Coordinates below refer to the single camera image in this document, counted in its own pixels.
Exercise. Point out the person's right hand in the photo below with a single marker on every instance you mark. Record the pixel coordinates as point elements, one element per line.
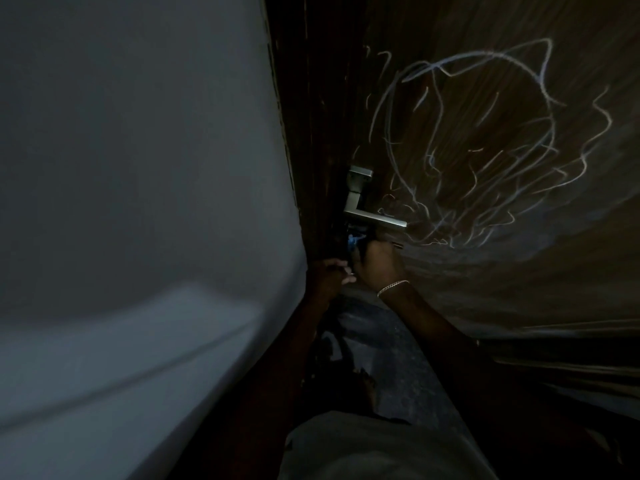
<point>382,267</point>

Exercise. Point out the person's left hand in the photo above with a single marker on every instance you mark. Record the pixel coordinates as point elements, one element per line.
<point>327,279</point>

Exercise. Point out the blue wipe cloth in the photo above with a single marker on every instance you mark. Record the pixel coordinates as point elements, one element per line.
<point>356,240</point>

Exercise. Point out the brown wooden door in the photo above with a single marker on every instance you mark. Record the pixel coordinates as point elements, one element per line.
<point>575,274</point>

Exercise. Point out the person's left forearm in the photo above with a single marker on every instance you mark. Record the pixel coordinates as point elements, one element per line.
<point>260,404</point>

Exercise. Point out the person's right forearm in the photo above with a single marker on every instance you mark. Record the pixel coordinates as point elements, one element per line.
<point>475,374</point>

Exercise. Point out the black door latch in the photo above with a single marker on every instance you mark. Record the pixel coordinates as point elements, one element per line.
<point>360,229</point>

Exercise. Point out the white printed t-shirt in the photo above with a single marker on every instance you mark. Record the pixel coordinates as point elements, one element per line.
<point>380,449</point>

